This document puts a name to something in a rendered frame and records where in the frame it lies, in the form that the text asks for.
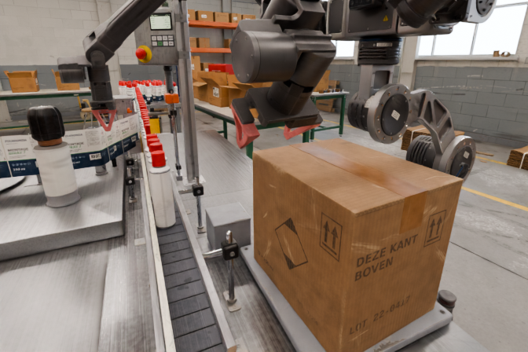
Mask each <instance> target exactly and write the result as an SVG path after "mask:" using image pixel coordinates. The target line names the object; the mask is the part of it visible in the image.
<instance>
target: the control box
mask: <svg viewBox="0 0 528 352"><path fill-rule="evenodd" d="M154 13H171V19H172V29H173V30H171V31H151V29H150V22H149V18H148V19H146V20H145V21H144V22H143V23H142V24H141V25H140V26H139V27H138V28H137V29H136V30H135V31H134V37H135V42H136V49H138V48H142V49H144V50H145V52H146V53H147V56H146V58H145V59H144V60H140V59H137V61H138V65H159V66H178V59H179V56H178V48H177V39H176V30H175V22H176V20H175V13H174V7H168V8H158V9H157V10H156V11H155V12H154ZM151 35H174V46H175V47H152V43H151Z"/></svg>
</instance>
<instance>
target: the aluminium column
mask: <svg viewBox="0 0 528 352"><path fill-rule="evenodd" d="M172 7H174V13H176V14H188V10H187V0H172ZM175 30H176V39H177V48H178V51H190V42H189V23H184V22H175ZM177 67H178V84H179V93H180V102H181V120H182V129H183V138H184V148H185V165H186V174H187V180H188V182H189V183H190V182H195V177H196V176H197V177H199V180H200V172H199V161H198V150H197V139H196V118H195V107H194V96H193V75H192V64H191V59H178V66H177Z"/></svg>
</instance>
